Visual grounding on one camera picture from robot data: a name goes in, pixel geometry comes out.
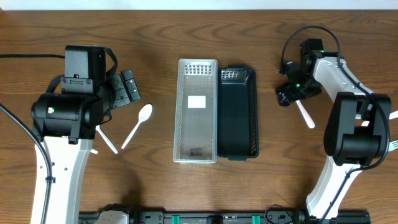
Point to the dark green plastic basket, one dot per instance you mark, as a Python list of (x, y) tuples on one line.
[(238, 130)]

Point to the clear plastic basket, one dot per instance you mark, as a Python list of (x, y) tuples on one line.
[(196, 132)]

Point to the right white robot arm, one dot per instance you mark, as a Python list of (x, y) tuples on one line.
[(357, 131)]

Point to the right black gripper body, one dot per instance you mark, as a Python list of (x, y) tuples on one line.
[(292, 93)]

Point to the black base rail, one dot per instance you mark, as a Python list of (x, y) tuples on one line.
[(116, 213)]

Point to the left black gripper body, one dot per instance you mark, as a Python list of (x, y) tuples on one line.
[(121, 91)]

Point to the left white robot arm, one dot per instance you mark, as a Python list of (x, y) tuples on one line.
[(65, 119)]

